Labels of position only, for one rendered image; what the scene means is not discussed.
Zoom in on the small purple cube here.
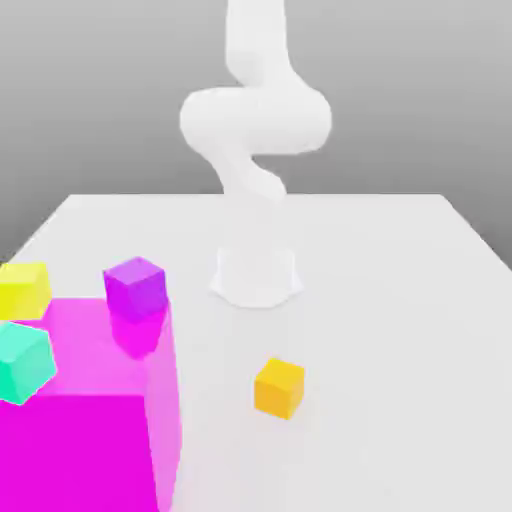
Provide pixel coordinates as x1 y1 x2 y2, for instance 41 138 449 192
102 256 168 324

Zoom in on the small orange cube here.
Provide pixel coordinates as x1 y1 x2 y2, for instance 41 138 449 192
253 357 306 421

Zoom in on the small yellow cube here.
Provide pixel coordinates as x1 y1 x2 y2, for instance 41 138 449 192
0 261 53 322

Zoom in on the small turquoise cube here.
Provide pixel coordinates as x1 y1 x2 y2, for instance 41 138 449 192
0 320 58 407

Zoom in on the large magenta box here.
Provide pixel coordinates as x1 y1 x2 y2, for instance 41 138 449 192
0 296 184 512

